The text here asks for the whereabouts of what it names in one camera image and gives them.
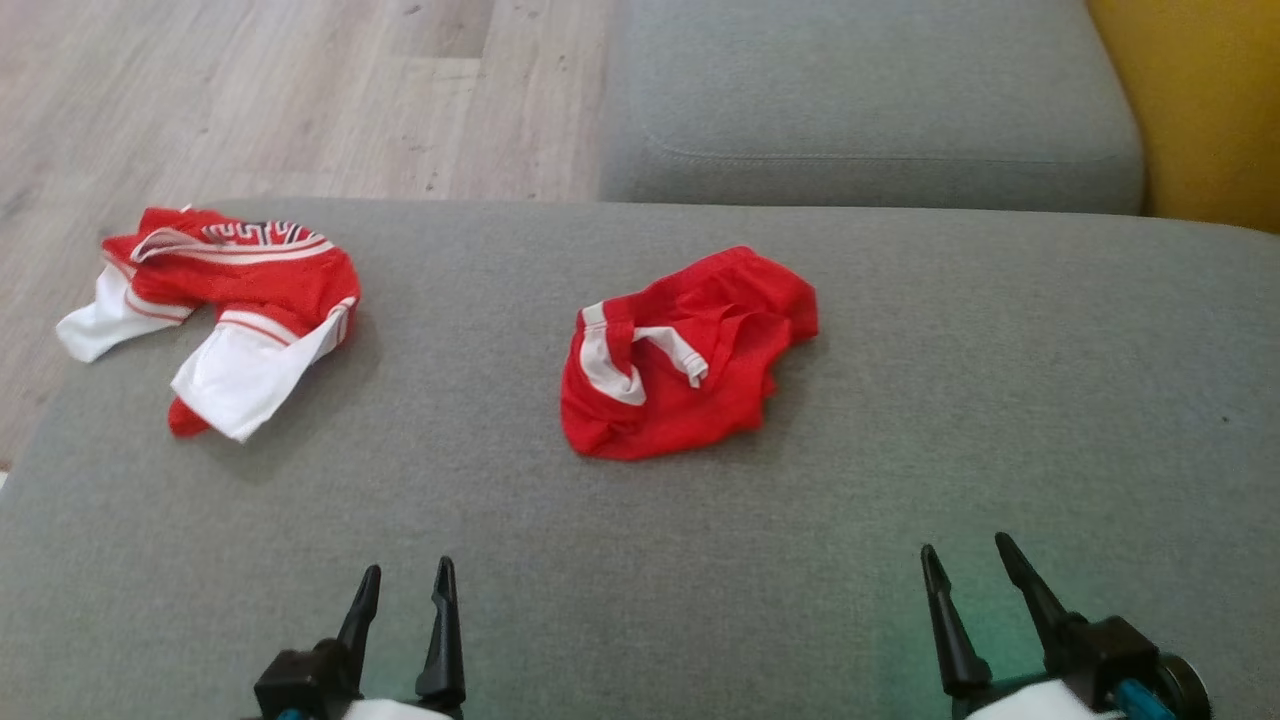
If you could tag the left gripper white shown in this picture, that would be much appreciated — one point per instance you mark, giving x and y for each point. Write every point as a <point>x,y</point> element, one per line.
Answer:
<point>395,711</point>

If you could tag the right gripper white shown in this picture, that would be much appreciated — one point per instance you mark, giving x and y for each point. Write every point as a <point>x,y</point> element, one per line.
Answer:
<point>1030,705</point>

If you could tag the red shorts with white stripe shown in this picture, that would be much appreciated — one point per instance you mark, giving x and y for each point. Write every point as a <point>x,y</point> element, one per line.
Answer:
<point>690,400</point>

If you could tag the red and white jersey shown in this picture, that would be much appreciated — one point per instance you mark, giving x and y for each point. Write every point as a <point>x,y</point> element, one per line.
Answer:
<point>270,285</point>

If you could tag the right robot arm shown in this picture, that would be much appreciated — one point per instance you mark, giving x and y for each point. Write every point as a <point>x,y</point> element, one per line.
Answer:
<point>1188,688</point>

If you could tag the large grey sofa cushion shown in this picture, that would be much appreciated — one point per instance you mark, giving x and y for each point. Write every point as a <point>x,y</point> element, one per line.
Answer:
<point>950,450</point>

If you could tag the narrow grey sofa cushion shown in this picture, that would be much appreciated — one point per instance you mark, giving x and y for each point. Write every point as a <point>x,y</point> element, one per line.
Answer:
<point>860,90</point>

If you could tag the yellow sofa backrest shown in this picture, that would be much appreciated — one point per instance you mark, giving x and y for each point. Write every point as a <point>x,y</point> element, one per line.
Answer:
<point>1210,100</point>

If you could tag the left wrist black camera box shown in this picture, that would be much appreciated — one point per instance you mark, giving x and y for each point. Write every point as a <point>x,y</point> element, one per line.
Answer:
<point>295,680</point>

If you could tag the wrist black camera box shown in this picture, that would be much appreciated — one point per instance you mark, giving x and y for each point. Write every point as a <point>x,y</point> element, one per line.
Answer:
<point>295,680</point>
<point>1105,655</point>

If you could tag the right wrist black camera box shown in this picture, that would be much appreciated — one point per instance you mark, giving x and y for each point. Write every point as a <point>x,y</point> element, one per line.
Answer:
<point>1105,655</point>

